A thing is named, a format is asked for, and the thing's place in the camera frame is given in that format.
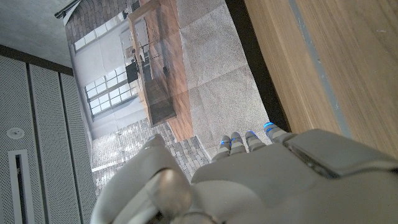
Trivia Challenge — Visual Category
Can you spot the grey backdrop crossbar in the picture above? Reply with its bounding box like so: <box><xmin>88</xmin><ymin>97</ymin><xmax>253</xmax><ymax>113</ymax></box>
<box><xmin>54</xmin><ymin>0</ymin><xmax>82</xmax><ymax>20</ymax></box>

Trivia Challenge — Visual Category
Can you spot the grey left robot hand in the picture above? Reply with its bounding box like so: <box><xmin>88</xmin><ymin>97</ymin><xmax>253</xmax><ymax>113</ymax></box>
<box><xmin>90</xmin><ymin>121</ymin><xmax>398</xmax><ymax>224</ymax></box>

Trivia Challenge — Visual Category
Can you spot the linear ceiling air vent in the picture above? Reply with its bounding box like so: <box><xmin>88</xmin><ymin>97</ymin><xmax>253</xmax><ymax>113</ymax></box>
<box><xmin>7</xmin><ymin>149</ymin><xmax>35</xmax><ymax>224</ymax></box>

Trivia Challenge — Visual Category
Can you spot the round white ceiling sensor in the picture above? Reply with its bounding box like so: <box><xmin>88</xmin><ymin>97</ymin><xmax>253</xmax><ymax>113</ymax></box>
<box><xmin>6</xmin><ymin>127</ymin><xmax>25</xmax><ymax>140</ymax></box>

